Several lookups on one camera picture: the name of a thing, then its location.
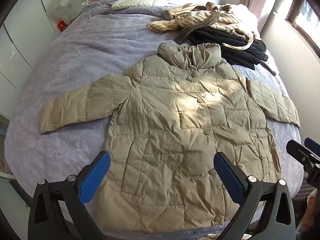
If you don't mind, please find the wooden framed window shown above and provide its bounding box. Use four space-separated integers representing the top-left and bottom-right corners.
285 0 320 55

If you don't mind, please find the beige puffer jacket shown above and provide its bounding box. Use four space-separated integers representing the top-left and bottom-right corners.
39 42 300 230

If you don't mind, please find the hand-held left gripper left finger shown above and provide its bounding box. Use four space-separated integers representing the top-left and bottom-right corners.
27 151 112 240

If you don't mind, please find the mauve padded bed frame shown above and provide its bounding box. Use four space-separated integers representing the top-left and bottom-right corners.
297 184 316 207

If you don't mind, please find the cream quilted garment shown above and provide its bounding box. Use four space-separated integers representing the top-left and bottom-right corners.
111 0 165 9

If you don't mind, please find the black folded garment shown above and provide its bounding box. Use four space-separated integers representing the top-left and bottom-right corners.
187 26 269 70

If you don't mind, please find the pink curtain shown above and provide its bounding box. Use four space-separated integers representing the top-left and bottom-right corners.
246 0 280 33

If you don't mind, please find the beige striped robe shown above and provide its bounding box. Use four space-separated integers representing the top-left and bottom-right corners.
146 2 257 50

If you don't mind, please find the white electric fan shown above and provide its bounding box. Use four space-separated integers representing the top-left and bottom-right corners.
49 0 75 28

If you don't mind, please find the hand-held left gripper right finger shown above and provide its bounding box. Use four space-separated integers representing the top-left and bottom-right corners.
214 151 297 240

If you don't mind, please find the white wardrobe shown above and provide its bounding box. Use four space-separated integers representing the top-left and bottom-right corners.
0 0 58 120

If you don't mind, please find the person's right hand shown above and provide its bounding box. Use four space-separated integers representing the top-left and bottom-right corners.
306 190 320 215

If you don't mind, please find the lilac embossed fleece blanket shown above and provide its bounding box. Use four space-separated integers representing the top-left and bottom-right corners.
4 0 304 240

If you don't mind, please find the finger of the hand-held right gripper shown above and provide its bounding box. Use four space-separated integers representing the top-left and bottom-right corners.
286 140 317 173
304 137 320 157

